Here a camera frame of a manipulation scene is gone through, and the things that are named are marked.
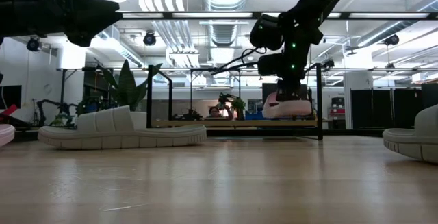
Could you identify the black ceiling spotlight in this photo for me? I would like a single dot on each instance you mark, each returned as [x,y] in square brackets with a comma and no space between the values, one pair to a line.
[33,44]
[149,39]
[391,39]

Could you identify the background equipment rack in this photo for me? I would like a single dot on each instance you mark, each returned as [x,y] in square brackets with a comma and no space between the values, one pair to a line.
[337,111]

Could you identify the pink slide sandal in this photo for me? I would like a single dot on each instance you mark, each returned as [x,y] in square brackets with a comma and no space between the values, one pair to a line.
[291,109]
[5,135]

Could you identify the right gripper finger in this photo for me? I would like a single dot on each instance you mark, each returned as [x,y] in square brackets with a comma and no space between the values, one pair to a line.
[291,94]

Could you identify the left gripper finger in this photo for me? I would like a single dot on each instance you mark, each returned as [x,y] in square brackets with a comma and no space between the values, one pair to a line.
[96,11]

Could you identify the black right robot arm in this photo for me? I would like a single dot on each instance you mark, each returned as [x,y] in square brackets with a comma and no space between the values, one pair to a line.
[318,1]

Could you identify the snake plant in white pot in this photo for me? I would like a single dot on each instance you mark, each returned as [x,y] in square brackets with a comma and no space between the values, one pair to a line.
[126,87]

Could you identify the red padded object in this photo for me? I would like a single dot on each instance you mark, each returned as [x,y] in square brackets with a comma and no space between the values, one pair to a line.
[8,111]

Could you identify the black room partition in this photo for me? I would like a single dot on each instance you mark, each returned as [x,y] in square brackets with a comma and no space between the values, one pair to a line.
[376,109]

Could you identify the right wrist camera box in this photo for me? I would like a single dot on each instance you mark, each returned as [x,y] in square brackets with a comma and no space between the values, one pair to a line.
[270,64]

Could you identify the black screen behind shelf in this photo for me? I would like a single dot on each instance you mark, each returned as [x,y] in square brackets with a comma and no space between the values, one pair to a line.
[268,88]

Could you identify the black frame wooden shoe shelf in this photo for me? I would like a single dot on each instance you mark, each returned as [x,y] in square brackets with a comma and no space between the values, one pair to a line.
[239,123]

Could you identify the black metal table frame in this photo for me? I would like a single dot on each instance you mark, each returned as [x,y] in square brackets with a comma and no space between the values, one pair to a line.
[342,132]

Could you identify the black overhead frame beam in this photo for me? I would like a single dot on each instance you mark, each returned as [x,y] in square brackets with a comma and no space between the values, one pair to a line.
[166,15]

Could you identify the person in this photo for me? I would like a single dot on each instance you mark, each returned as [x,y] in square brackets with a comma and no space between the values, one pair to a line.
[215,112]

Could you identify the grey slide sandal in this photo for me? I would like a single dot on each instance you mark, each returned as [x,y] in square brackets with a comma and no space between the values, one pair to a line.
[414,142]
[119,135]

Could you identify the black wall monitor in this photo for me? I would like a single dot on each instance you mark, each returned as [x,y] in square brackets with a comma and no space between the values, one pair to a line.
[10,97]

